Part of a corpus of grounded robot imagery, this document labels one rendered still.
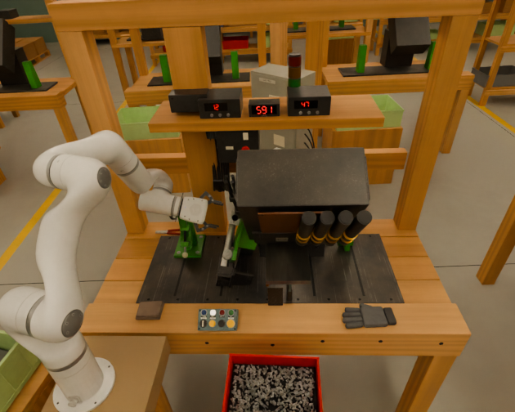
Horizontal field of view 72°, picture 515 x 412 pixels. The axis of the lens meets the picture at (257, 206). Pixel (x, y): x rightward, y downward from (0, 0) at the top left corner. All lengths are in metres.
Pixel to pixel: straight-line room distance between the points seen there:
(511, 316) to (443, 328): 1.48
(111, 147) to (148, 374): 0.75
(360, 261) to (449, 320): 0.41
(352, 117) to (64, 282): 1.09
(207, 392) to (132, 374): 1.02
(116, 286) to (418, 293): 1.30
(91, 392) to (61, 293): 0.41
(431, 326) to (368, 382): 0.93
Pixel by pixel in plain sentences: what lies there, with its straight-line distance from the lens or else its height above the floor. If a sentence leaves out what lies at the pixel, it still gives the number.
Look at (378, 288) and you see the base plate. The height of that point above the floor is 0.90.
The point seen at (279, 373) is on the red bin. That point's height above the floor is 0.88.
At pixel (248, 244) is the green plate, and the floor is 1.13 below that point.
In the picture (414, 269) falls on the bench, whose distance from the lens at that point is 1.76.
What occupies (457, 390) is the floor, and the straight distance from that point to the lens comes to 2.53.
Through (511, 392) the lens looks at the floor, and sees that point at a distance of 2.65.
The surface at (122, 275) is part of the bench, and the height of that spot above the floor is 0.88.
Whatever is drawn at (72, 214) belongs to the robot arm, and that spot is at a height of 1.53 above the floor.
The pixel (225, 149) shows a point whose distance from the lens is 1.46.
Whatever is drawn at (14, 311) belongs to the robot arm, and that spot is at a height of 1.35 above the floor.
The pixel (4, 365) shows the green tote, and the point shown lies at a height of 0.94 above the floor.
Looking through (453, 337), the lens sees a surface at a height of 0.88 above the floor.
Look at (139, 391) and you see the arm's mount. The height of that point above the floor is 0.94.
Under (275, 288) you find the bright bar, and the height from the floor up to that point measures 1.01.
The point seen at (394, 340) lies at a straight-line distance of 1.52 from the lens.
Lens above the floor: 2.08
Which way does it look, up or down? 37 degrees down
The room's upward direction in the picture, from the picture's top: 3 degrees counter-clockwise
